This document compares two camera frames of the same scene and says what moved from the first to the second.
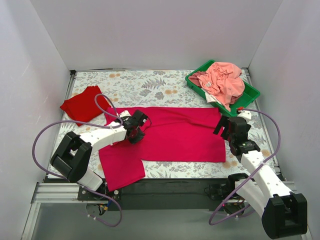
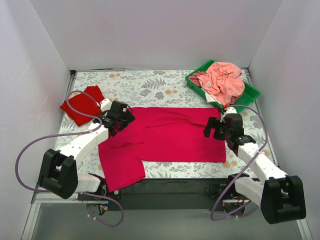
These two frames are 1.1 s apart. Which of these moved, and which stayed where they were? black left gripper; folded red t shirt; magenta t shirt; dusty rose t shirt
Moved: black left gripper
Stayed: folded red t shirt; magenta t shirt; dusty rose t shirt
